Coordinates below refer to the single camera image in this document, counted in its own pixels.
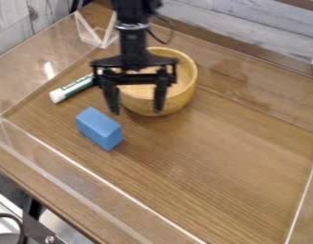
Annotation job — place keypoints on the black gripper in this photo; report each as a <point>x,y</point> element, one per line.
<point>113,71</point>

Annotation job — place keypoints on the blue rectangular block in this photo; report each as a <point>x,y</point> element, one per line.
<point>99,128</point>

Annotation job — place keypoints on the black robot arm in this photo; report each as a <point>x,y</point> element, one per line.
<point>135,12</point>

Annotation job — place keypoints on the brown wooden bowl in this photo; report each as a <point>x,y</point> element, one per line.
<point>163,97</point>

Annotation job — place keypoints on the green and white marker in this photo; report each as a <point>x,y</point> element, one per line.
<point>66,91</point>

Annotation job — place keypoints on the clear acrylic front barrier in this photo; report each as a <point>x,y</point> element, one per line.
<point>98,208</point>

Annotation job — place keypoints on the clear acrylic corner bracket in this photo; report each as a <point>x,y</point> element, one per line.
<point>96,36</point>

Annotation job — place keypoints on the black metal base plate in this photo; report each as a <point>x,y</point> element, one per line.
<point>36,233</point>

